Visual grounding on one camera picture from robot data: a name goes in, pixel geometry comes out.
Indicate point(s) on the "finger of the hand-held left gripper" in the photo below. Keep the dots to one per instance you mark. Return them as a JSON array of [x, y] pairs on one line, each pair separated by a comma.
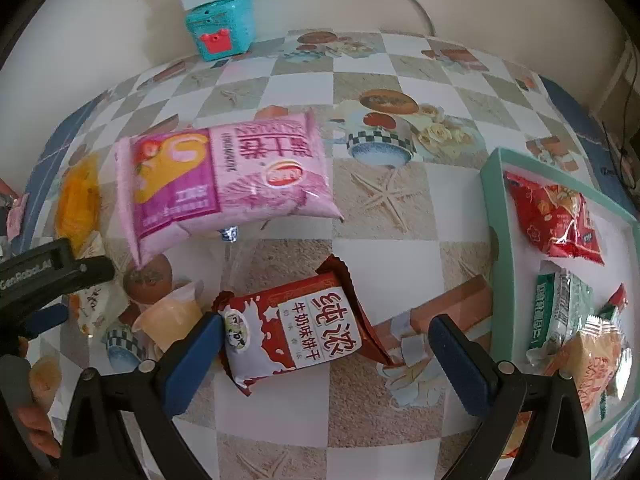
[[95, 271], [45, 321]]

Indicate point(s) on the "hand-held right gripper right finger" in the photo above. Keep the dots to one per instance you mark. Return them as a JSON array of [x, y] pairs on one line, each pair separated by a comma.
[[460, 365]]

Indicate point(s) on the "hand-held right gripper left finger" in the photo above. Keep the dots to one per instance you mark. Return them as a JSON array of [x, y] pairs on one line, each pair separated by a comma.
[[192, 365]]

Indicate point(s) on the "beige bun packet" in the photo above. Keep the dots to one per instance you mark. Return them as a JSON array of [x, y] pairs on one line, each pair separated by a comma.
[[170, 315]]

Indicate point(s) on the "yellow snack packet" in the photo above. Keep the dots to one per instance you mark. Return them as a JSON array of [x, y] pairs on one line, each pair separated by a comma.
[[75, 205]]

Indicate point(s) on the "green and white snack packet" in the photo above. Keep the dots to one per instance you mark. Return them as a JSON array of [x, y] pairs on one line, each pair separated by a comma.
[[555, 310]]

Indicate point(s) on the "red milk biscuit packet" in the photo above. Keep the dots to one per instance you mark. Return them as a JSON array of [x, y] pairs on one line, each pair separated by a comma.
[[300, 325]]

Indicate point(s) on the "teal tray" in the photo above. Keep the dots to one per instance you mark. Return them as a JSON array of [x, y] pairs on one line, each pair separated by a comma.
[[492, 240]]

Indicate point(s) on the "orange swiss roll packet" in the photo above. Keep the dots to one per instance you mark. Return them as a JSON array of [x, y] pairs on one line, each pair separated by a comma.
[[595, 365]]

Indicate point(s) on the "clear packet with blue label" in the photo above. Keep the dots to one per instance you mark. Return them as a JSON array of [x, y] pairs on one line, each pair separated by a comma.
[[229, 234]]

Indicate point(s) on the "red snack packet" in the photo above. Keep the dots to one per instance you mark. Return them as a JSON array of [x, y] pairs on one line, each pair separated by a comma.
[[585, 240], [535, 210]]

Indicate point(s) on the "pink swiss roll packet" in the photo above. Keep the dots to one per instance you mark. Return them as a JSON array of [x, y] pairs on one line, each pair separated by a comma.
[[240, 175]]

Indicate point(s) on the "person's left hand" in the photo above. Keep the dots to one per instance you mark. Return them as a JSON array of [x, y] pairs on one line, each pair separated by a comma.
[[40, 435]]

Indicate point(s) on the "small pink candy packet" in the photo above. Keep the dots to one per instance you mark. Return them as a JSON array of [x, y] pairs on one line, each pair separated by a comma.
[[17, 215]]

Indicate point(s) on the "silver candy wrapper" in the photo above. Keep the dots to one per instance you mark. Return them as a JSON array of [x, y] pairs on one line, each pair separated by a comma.
[[5, 202]]

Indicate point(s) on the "checkered printed tablecloth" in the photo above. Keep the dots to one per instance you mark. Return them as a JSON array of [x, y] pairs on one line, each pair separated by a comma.
[[390, 220]]

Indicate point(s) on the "teal box with red crab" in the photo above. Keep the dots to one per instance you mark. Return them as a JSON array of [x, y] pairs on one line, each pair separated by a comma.
[[220, 25]]

